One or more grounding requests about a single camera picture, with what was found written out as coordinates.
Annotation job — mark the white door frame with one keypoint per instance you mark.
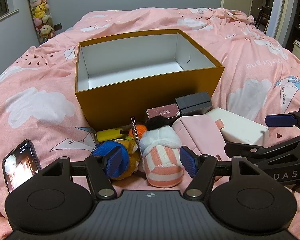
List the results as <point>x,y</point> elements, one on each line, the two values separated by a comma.
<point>277,5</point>

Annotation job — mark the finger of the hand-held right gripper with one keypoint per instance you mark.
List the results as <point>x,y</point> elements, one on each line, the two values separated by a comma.
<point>242,148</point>
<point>277,120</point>

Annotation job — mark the large orange cardboard box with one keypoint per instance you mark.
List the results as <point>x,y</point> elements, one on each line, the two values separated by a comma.
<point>140,97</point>

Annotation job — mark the white pink plush toy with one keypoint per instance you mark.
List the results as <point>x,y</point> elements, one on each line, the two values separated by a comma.
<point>162,162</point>

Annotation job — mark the yellow tag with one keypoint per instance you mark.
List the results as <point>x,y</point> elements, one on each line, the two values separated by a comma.
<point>107,135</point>

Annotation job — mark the black smartphone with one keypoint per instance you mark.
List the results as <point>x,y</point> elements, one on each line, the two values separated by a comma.
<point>20,167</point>

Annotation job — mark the brown printed box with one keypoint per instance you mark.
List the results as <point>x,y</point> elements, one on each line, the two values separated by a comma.
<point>162,112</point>

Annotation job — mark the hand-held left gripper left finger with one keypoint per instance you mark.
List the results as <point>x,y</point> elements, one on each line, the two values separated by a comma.
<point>113,161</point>

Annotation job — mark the white box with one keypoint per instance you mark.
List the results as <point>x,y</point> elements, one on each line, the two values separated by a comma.
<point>240,127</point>

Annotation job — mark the pink printed blanket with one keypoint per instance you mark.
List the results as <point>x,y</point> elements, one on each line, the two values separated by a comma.
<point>40,80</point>

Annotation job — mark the brown blue plush toy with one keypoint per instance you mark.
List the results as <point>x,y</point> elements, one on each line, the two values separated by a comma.
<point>131,160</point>

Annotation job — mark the dark chair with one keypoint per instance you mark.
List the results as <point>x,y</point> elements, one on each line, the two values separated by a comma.
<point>263,13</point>

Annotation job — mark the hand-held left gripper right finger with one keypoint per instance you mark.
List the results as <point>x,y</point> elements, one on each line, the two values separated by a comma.
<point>188,161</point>

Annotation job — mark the clear tube of plush toys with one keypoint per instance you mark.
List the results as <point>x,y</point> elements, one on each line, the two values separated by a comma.
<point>41,10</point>

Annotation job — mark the dark grey box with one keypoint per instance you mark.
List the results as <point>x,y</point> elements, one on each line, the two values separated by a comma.
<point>193,100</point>

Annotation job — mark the orange knitted toy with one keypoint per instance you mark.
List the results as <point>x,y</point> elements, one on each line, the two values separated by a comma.
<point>140,130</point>

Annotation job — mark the pink pouch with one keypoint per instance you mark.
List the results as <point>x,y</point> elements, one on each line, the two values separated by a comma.
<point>192,130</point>

